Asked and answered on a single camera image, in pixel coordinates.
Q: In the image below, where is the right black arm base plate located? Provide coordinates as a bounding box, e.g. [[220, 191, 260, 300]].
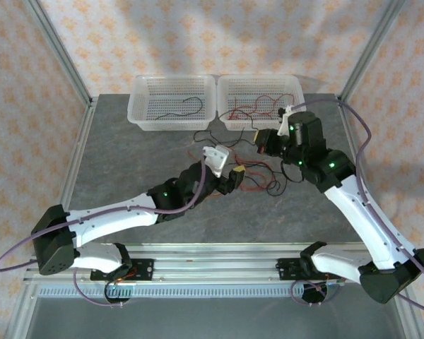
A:
[[277, 257, 341, 282]]

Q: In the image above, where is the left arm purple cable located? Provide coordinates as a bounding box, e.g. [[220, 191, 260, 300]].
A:
[[0, 160, 208, 309]]

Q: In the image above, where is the white perforated plastic basket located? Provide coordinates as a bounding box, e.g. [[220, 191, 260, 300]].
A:
[[126, 73, 218, 132], [216, 73, 307, 132]]

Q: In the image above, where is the aluminium table edge rail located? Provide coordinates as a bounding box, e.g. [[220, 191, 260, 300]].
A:
[[54, 98, 99, 220], [337, 95, 389, 254]]

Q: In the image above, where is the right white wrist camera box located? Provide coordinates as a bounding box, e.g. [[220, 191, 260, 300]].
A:
[[277, 105, 296, 137]]

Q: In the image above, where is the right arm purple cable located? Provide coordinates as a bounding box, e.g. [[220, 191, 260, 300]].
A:
[[290, 98, 424, 315]]

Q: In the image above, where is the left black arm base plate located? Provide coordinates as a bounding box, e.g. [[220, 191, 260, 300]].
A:
[[90, 258, 155, 282]]

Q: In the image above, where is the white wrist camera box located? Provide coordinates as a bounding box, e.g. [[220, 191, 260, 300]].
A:
[[277, 105, 296, 137], [201, 144, 230, 179]]

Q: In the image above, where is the thin red cable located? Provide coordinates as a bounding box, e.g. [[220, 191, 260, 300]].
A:
[[186, 150, 234, 167], [220, 104, 257, 121], [232, 160, 287, 194], [252, 92, 297, 117]]

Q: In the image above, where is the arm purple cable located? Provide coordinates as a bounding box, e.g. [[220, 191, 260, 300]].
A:
[[290, 98, 424, 315], [0, 160, 208, 309]]

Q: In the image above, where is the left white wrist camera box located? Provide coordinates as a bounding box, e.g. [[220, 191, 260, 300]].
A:
[[201, 144, 230, 179]]

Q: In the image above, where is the slotted grey cable duct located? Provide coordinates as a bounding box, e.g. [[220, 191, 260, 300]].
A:
[[37, 285, 294, 298]]

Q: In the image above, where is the aluminium frame post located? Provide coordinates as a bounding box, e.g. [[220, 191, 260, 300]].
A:
[[24, 0, 95, 107], [337, 0, 407, 103]]

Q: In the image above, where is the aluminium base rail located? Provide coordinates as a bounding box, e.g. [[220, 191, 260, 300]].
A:
[[24, 242, 410, 284]]

